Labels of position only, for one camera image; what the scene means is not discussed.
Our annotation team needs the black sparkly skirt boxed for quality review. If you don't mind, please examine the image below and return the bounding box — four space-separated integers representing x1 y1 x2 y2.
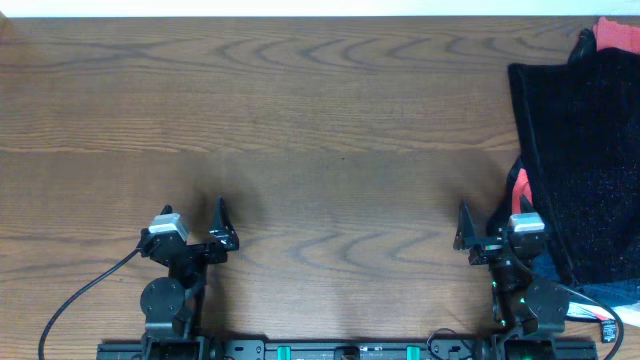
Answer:
508 48 639 284

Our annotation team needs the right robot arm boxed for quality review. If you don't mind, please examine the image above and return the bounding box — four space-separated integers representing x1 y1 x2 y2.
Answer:
453 202 569 359

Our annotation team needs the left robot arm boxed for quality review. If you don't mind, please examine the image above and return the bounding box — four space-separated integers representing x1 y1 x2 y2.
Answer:
136 197 239 360

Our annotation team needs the blue denim garment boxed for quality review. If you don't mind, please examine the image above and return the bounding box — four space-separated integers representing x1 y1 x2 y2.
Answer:
533 253 639 312

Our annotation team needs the white garment with label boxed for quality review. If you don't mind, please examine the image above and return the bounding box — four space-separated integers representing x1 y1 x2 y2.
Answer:
566 302 639 344

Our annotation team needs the red folded garment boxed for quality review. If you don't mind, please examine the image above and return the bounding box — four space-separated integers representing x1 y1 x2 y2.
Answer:
592 17 640 54

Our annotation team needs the black mounting rail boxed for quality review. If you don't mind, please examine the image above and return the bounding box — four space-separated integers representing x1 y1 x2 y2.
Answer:
96 337 598 360

